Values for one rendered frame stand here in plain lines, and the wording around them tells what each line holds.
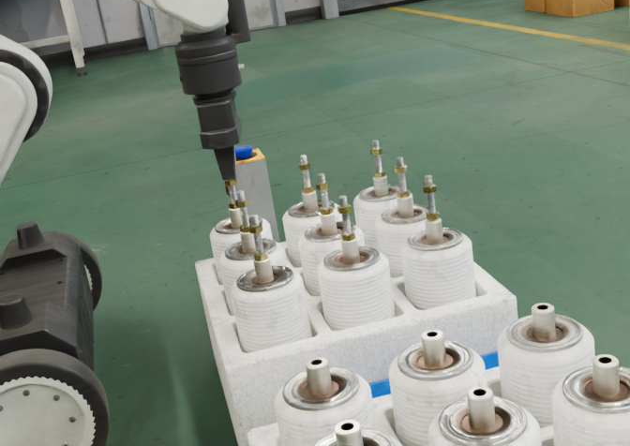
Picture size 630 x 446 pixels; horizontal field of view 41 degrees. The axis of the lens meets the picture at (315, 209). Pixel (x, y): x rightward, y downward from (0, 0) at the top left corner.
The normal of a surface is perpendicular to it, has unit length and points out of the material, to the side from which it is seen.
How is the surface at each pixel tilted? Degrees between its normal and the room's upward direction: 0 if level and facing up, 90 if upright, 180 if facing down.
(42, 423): 90
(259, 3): 90
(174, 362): 0
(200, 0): 90
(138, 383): 0
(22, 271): 0
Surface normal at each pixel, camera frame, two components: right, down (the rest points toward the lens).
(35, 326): -0.15, -0.94
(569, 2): -0.96, 0.21
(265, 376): 0.23, 0.29
